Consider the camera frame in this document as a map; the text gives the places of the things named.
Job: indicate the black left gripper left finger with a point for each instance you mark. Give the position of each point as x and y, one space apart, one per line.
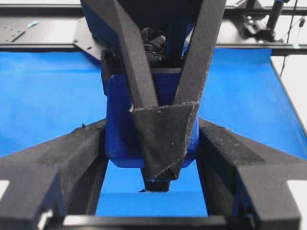
62 176

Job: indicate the blue table cloth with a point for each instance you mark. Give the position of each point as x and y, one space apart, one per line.
46 95

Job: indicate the black aluminium frame rail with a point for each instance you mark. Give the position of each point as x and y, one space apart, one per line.
51 27

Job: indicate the blue block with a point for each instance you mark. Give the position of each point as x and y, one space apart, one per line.
121 139

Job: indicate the black stand with clamp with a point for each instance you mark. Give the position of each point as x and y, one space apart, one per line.
256 28

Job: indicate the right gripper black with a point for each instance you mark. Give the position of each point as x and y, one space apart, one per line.
163 131

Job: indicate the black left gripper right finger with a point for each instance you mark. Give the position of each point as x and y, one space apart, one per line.
245 179

